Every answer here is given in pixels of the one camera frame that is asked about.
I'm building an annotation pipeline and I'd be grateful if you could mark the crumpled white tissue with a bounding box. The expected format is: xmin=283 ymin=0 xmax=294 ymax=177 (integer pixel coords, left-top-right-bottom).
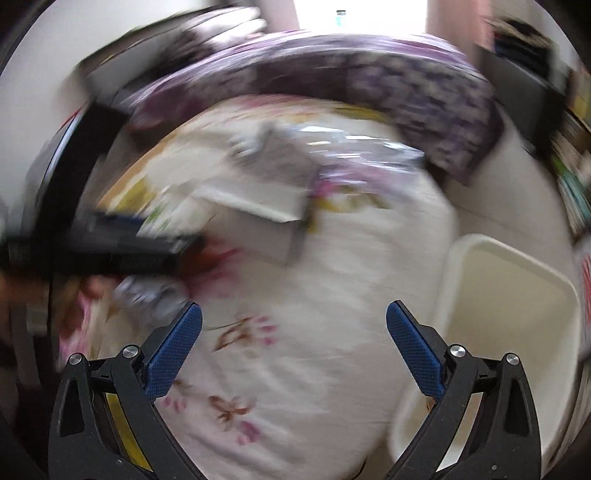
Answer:
xmin=113 ymin=276 xmax=188 ymax=328

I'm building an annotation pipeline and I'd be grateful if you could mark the clear plastic bag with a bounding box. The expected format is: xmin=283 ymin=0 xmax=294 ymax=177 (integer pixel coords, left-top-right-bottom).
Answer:
xmin=291 ymin=125 xmax=425 ymax=171

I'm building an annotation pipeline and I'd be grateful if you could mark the purple patterned quilt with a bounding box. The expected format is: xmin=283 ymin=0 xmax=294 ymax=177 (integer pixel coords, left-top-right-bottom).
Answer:
xmin=123 ymin=31 xmax=504 ymax=183

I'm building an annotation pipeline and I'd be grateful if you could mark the stack of books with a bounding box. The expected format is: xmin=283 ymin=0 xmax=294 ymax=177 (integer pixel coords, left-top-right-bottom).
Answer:
xmin=551 ymin=66 xmax=590 ymax=242

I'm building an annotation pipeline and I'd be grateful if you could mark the white plastic trash bin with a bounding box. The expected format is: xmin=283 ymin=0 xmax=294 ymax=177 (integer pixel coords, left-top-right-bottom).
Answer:
xmin=391 ymin=234 xmax=581 ymax=478

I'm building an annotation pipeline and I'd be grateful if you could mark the blue-edged white printed box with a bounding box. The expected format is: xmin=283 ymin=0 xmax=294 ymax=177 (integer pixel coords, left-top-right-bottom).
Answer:
xmin=229 ymin=124 xmax=321 ymax=189

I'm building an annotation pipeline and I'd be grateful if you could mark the white cardboard box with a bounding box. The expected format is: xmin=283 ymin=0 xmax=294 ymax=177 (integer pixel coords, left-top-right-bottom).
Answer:
xmin=197 ymin=177 xmax=311 ymax=265

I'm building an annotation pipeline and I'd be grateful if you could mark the floral bed blanket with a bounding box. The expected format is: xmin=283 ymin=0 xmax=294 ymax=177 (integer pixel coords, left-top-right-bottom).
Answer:
xmin=57 ymin=94 xmax=461 ymax=480

